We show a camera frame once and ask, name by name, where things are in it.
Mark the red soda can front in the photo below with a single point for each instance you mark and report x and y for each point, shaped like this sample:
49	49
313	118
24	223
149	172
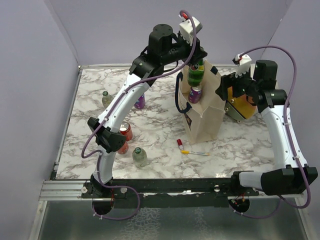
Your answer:
124	149

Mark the cream cylinder orange yellow face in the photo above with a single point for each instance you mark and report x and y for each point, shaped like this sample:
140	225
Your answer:
239	108

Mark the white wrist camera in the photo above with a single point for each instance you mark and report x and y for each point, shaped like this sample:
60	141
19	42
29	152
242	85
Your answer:
186	29
243	62

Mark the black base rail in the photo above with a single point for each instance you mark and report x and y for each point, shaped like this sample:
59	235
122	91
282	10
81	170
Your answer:
166	192

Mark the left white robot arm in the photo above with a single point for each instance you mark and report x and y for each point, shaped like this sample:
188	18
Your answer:
164	48

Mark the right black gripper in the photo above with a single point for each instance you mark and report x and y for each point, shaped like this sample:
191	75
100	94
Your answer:
229	80

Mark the clear bottle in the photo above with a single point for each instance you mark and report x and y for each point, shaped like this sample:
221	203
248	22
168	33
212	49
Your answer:
106	99
139	157

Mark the green glass bottle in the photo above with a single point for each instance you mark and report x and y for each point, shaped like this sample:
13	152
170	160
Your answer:
196	73

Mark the clear bottle rear left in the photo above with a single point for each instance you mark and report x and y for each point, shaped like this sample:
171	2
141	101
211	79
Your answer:
106	99

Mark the clear bottle front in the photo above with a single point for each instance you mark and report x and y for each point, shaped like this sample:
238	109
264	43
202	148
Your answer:
139	157

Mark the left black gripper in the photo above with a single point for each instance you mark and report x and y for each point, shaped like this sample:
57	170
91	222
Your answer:
198	52

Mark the purple soda can front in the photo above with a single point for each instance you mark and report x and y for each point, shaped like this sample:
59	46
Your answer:
195	94

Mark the purple soda can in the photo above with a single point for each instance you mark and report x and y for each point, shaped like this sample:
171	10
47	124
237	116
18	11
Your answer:
140	103
195	94

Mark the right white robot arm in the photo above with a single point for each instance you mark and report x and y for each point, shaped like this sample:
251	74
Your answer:
292	174

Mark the red soda can rear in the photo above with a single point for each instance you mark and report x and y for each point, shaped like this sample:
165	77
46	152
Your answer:
126	130

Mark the red soda can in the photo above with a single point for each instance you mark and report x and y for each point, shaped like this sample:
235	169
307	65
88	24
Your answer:
126	130
124	149

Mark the beige canvas bag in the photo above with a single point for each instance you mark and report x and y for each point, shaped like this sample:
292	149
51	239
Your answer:
202	120

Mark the red capped small tube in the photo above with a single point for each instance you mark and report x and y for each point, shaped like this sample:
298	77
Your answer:
180	144

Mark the aluminium frame rail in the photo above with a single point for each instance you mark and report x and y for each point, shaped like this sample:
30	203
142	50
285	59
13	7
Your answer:
72	190

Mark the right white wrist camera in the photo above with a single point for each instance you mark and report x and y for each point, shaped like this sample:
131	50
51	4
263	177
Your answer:
243	62

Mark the yellow white pen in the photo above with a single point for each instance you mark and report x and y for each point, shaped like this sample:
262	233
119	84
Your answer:
185	152

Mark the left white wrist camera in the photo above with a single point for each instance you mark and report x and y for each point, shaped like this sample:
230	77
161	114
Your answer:
186	29

